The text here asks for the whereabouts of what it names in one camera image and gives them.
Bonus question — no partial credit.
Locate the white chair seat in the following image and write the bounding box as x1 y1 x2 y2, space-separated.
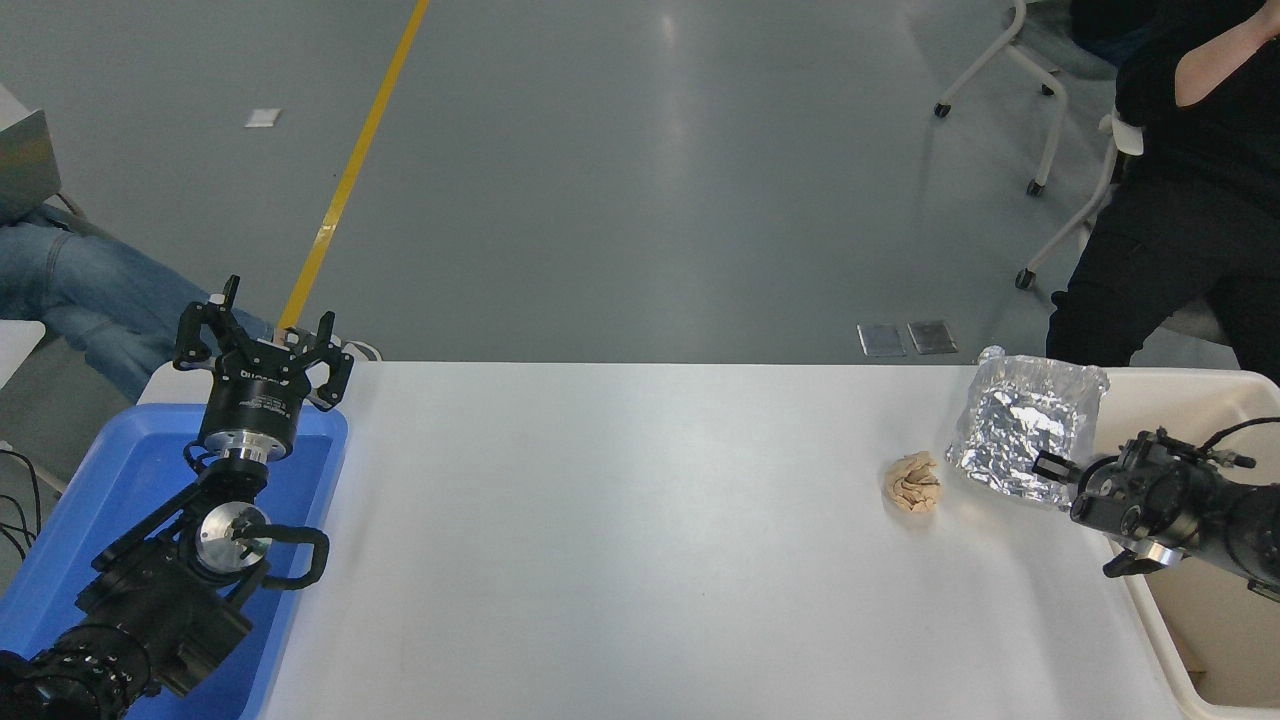
0 320 47 389

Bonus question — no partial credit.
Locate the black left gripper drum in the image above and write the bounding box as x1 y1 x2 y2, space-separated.
198 352 309 451

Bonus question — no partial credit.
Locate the black cable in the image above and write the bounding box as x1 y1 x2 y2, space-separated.
0 450 41 563

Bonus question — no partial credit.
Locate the blue plastic tray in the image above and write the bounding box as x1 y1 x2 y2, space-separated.
0 403 349 720

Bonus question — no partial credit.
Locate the seated person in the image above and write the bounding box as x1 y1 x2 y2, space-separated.
0 205 276 401

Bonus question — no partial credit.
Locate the silver foil plate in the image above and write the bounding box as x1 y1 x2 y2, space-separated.
945 346 1111 509

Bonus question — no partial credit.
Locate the grey laptop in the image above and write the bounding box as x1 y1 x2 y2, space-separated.
0 83 63 223

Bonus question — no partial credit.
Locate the crumpled tan paper ball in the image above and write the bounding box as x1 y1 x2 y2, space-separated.
882 451 943 514

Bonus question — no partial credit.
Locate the large pale bin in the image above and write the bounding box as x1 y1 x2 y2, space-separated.
1098 368 1280 720

